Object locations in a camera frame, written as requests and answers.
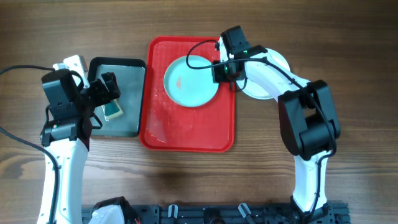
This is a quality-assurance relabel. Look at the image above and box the green yellow sponge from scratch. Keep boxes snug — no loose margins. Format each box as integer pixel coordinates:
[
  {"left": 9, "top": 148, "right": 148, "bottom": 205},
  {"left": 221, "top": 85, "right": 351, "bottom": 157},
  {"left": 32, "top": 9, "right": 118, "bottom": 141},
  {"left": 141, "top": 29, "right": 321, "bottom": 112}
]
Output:
[{"left": 102, "top": 99, "right": 124, "bottom": 121}]

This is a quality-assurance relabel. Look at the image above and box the white plate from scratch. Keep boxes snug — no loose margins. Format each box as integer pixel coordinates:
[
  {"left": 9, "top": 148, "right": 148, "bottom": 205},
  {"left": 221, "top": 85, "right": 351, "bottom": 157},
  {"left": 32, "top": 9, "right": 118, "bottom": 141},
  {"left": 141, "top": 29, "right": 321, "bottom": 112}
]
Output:
[{"left": 236, "top": 48, "right": 291, "bottom": 100}]

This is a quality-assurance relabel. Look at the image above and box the light blue plate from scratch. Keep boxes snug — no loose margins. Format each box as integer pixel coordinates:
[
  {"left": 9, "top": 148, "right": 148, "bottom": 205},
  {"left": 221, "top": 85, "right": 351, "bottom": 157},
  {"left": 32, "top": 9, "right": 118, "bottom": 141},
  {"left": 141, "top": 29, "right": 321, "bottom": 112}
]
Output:
[{"left": 164, "top": 56, "right": 219, "bottom": 108}]

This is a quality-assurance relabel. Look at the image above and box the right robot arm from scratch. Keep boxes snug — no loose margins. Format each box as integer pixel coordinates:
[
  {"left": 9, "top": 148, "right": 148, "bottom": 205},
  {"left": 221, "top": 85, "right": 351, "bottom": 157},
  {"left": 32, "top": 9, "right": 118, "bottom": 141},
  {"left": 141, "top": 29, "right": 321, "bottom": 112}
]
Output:
[{"left": 213, "top": 42, "right": 341, "bottom": 223}]

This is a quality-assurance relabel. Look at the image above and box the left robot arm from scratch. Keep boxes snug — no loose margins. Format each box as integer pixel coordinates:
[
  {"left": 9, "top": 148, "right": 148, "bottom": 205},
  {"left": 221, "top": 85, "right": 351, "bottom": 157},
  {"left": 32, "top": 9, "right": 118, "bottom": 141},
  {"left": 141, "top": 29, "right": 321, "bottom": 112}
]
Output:
[{"left": 37, "top": 69, "right": 121, "bottom": 223}]

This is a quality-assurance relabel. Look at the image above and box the black water tray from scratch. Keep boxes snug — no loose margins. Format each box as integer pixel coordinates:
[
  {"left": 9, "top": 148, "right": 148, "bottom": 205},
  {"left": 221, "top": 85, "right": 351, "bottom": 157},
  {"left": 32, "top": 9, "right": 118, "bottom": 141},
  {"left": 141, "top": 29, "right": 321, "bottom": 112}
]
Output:
[{"left": 88, "top": 57, "right": 146, "bottom": 138}]

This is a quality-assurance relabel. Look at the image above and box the red plastic tray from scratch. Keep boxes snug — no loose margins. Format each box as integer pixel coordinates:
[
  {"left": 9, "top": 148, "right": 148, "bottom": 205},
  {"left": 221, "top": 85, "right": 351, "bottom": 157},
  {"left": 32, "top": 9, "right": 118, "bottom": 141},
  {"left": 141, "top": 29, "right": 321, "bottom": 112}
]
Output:
[{"left": 139, "top": 36, "right": 235, "bottom": 153}]

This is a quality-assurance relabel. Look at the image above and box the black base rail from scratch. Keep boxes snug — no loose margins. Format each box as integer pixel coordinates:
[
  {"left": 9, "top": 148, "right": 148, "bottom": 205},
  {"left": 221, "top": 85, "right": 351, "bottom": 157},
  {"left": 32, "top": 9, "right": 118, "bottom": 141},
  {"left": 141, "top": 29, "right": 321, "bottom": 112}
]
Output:
[{"left": 126, "top": 202, "right": 351, "bottom": 224}]

